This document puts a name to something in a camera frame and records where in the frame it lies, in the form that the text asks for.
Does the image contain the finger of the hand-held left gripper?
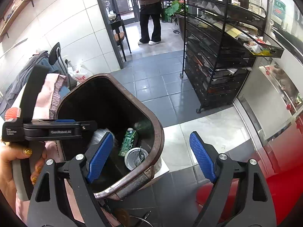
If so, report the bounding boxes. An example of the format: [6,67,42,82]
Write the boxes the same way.
[55,119,98,133]

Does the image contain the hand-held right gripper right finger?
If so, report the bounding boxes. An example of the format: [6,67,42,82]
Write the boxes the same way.
[189,131,277,227]

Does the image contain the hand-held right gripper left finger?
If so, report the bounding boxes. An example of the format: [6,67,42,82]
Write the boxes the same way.
[27,132,114,227]

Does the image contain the brown trash bin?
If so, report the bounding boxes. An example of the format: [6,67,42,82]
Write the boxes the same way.
[55,73,165,200]

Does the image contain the person's left hand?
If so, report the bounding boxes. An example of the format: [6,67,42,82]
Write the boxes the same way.
[0,142,48,197]

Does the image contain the clear plastic container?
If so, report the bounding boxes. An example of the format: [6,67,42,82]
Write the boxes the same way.
[89,128,118,148]

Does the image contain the green drink carton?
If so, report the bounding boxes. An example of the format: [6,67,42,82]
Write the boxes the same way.
[118,128,139,158]

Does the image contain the white plastic cup lid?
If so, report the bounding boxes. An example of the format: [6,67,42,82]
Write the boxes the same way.
[124,147,149,171]

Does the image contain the white plastic bag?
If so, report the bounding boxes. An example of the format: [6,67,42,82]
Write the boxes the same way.
[68,64,89,84]

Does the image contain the dark blue jacket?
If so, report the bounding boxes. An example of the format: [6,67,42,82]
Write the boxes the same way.
[0,50,62,115]

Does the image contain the black mesh cart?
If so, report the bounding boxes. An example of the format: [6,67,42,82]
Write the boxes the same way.
[182,0,284,113]

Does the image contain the red and white counter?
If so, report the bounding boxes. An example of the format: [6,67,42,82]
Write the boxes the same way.
[195,24,303,227]

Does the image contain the black chair wooden seat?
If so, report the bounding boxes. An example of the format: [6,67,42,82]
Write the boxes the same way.
[110,13,132,62]

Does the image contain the green potted plant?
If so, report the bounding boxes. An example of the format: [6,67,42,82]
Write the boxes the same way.
[164,0,189,22]

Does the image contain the dark door frame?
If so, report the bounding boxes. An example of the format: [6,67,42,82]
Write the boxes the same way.
[92,0,128,70]

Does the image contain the wooden wall shelf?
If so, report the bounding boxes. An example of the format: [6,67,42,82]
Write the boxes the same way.
[0,0,48,38]

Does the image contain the green wall sign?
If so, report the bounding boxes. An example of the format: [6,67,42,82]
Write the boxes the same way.
[272,0,288,17]

